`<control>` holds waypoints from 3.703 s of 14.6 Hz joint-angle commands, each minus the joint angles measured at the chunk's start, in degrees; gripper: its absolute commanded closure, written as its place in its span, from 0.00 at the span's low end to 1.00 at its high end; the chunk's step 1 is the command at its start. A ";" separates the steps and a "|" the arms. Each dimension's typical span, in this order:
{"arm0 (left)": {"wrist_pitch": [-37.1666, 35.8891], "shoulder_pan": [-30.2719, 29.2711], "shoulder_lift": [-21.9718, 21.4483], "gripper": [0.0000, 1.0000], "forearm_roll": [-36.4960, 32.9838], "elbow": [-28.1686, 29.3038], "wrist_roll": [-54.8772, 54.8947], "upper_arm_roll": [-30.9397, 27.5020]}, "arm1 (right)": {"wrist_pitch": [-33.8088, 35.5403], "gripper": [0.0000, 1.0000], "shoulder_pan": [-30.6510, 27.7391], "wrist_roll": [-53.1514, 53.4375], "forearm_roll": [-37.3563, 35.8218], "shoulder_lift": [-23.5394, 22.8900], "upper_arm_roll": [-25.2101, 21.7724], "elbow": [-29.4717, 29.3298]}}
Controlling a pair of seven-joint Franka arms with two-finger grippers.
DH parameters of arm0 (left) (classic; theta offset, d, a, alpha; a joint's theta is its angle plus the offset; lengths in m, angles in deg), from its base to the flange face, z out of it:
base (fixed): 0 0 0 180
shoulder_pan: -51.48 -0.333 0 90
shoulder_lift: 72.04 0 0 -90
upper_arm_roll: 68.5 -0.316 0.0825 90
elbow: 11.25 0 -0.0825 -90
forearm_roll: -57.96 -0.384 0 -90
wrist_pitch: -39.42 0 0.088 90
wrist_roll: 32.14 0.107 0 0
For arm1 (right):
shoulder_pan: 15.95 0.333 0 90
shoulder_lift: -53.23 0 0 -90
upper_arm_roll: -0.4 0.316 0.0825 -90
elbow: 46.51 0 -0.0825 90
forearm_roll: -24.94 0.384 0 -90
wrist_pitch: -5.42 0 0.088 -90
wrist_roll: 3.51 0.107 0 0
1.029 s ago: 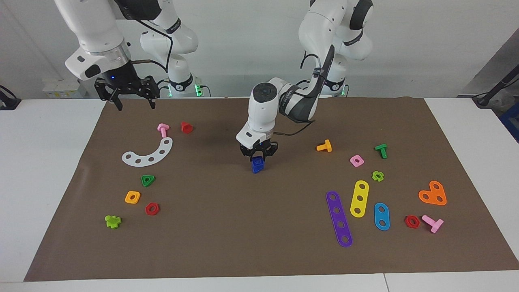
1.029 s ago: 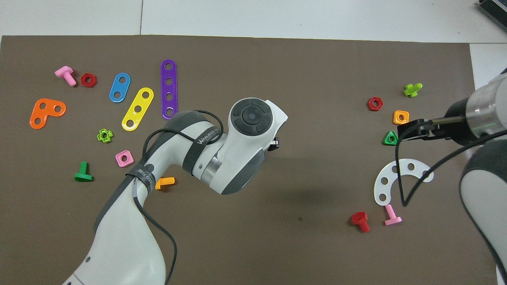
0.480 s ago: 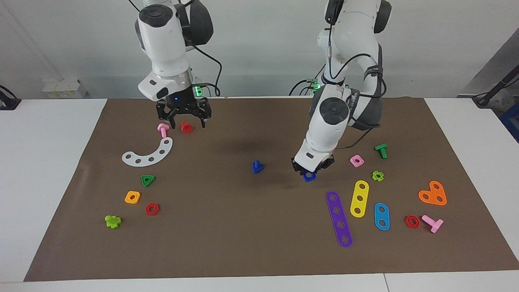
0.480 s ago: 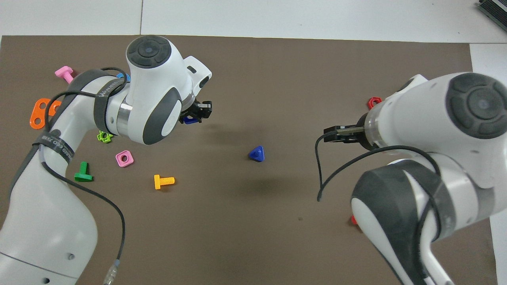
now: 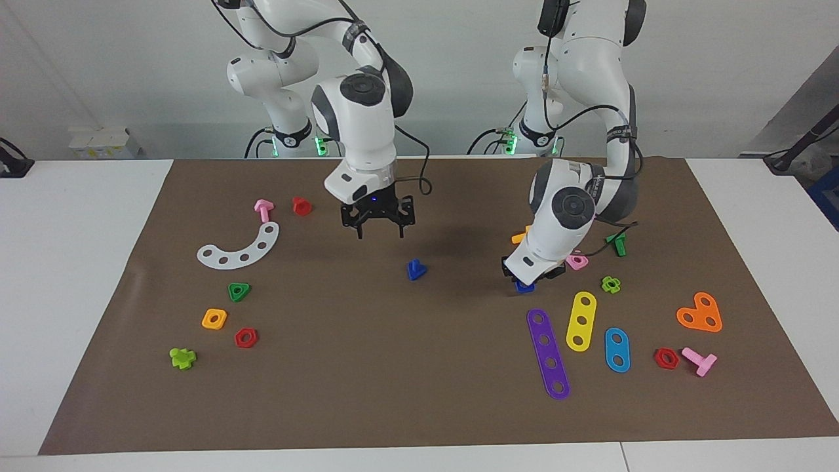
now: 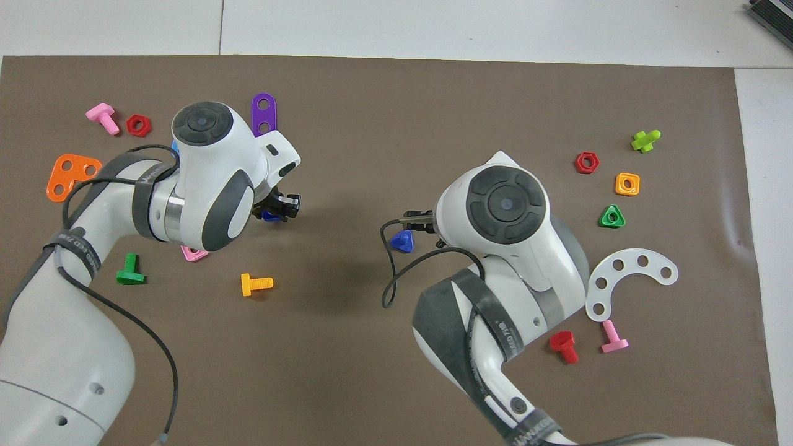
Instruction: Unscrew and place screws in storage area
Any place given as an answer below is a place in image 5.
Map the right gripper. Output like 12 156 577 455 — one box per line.
340 186 566 283

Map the purple strip with holes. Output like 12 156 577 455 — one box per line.
526 308 571 401

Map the yellow strip with holes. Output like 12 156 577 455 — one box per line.
566 291 598 353

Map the blue strip with holes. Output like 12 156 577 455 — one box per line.
604 327 631 374

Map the white curved plate with holes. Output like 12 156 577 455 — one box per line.
197 222 281 269

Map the orange heart plate with holes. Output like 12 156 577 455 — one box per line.
676 292 723 333

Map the black stand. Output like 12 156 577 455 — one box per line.
0 137 35 179
762 118 839 175

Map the white box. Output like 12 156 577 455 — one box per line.
68 125 142 160

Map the blue crate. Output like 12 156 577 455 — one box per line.
807 167 839 231

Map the black cable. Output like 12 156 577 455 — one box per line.
572 222 640 258
540 31 634 133
244 127 273 159
211 0 369 61
466 127 511 156
392 123 433 196

